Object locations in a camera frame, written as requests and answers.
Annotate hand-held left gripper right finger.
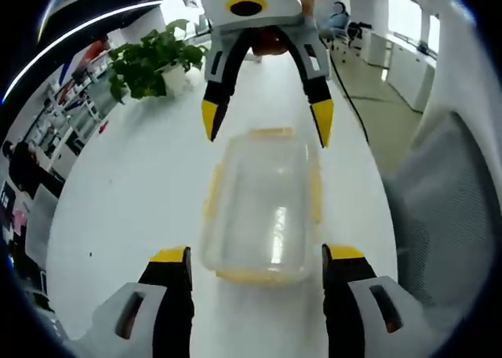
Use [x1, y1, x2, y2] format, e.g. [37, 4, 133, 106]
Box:
[321, 243, 432, 358]

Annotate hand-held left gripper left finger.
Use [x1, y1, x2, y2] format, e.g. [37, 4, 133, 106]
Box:
[92, 246, 196, 358]

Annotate clear container with yellow buckles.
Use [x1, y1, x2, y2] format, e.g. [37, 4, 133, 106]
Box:
[199, 126, 325, 287]

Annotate green potted plant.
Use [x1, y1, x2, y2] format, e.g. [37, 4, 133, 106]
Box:
[107, 19, 209, 105]

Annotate white storage shelves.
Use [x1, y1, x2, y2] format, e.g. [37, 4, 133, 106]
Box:
[38, 77, 105, 157]

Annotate ceiling light strip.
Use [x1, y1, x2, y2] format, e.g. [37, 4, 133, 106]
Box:
[2, 0, 162, 98]

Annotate black floor cable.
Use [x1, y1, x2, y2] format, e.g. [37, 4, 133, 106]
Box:
[328, 50, 373, 144]

